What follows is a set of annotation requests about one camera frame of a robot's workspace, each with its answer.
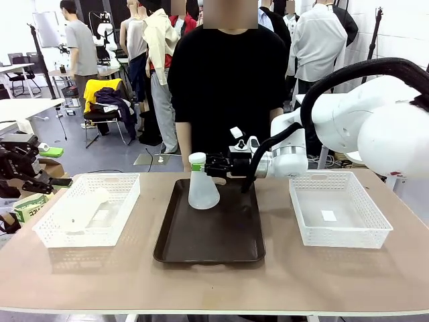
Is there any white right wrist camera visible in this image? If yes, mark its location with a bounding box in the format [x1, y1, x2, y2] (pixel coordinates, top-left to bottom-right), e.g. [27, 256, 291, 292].
[229, 126, 259, 152]

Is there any mannequin with white shirt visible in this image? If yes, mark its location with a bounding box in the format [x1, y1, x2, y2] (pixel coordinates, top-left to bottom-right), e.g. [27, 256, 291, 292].
[290, 0, 348, 95]

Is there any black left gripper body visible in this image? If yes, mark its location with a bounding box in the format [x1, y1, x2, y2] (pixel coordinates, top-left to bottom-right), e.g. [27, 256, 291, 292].
[0, 146, 40, 184]

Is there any man in grey t-shirt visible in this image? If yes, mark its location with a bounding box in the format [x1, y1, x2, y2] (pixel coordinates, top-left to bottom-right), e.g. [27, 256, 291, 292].
[59, 0, 100, 130]

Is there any black office chair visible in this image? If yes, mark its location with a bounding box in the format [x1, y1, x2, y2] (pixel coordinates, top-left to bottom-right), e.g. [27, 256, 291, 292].
[5, 52, 43, 98]

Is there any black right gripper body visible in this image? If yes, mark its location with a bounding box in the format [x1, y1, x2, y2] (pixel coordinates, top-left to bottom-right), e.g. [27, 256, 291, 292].
[227, 150, 253, 179]

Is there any white perforated basket with bottle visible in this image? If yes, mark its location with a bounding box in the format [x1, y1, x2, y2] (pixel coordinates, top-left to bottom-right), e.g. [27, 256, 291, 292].
[32, 172, 141, 249]

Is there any mannequin with cream jacket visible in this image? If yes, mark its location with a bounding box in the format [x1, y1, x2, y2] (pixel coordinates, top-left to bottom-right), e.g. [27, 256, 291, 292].
[142, 8, 180, 155]

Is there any clear conical flask white cap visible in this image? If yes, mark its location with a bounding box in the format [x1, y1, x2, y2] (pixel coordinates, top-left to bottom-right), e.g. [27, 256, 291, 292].
[187, 152, 221, 211]

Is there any dark brown plastic tray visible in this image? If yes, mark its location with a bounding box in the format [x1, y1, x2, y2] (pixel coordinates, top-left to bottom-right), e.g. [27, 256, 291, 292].
[153, 177, 267, 266]

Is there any white board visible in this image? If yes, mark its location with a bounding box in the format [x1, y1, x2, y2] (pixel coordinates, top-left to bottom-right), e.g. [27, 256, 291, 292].
[32, 11, 63, 48]

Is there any mannequin with dark jacket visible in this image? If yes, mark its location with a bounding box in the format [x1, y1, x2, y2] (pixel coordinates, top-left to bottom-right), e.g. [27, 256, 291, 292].
[257, 5, 293, 68]

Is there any yellow garment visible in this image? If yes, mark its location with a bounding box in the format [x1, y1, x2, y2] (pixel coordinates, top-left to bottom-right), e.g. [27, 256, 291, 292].
[82, 78, 124, 114]

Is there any black tripod stand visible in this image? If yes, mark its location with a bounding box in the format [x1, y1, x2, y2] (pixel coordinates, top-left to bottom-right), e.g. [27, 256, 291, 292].
[26, 23, 58, 101]
[361, 6, 385, 85]

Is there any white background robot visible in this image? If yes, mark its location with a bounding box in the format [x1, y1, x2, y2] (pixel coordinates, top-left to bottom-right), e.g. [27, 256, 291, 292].
[90, 11, 118, 66]

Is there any green cloth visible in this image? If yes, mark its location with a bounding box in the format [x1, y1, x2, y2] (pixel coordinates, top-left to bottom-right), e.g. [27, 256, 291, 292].
[38, 146, 65, 158]

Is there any brown cardboard box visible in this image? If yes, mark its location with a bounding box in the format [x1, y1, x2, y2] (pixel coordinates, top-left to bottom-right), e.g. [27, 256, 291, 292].
[37, 157, 66, 179]

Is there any white perforated basket with label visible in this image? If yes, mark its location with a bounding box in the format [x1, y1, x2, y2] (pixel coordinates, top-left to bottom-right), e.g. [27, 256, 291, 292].
[288, 170, 394, 250]

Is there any mannequin with beige tank top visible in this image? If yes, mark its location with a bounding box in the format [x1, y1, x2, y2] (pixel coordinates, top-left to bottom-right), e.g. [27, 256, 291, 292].
[119, 5, 149, 103]

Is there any person's right forearm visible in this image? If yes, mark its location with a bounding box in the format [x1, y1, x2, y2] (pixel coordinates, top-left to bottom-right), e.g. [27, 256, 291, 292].
[175, 119, 193, 162]

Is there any grey floor plate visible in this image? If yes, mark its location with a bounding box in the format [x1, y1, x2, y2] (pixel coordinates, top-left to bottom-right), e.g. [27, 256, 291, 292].
[133, 153, 172, 166]

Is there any person's left forearm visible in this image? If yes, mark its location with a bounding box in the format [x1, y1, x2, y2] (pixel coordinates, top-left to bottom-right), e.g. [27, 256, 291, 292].
[269, 107, 285, 130]

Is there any person in black t-shirt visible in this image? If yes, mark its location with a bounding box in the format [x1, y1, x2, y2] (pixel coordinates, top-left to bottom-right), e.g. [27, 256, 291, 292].
[167, 23, 291, 172]

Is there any metal chair with clothes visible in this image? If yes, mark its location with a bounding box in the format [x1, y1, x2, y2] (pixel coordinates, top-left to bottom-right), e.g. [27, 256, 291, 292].
[83, 109, 135, 148]

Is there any green and white carton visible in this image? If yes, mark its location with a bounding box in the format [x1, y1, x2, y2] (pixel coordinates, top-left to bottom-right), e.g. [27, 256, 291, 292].
[13, 193, 50, 224]

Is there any black sleeved right arm cable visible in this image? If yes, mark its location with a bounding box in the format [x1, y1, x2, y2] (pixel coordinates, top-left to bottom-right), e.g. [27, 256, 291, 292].
[240, 57, 429, 195]

